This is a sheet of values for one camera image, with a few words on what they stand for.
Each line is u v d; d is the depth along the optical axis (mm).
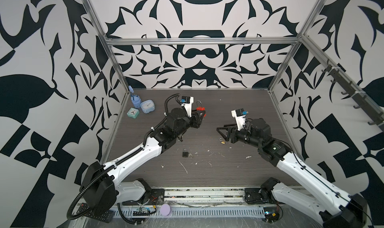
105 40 911
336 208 396
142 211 727
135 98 1023
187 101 630
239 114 638
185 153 879
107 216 677
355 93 587
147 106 1050
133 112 1046
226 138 649
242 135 626
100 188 389
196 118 639
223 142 901
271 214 712
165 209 637
